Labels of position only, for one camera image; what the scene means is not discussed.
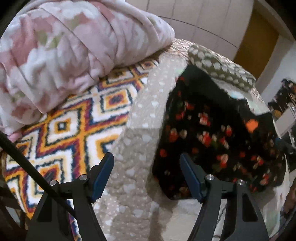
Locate geometric orange patterned rug blanket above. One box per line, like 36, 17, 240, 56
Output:
4, 56, 160, 241

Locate olive polka dot pillow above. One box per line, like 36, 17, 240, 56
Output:
188, 44, 256, 92

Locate quilted heart pattern bedspread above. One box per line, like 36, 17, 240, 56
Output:
92, 38, 291, 241

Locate white panelled wardrobe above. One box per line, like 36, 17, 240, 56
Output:
127, 0, 254, 49

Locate black red floral dress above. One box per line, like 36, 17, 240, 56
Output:
152, 64, 286, 200

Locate black cable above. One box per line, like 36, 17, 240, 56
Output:
0, 131, 77, 218

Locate white cluttered shelf unit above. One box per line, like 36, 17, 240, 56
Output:
268, 79, 295, 148

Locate pink white fleece blanket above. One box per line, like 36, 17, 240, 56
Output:
1, 1, 175, 135

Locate brown wooden door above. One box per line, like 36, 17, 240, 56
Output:
234, 10, 279, 79

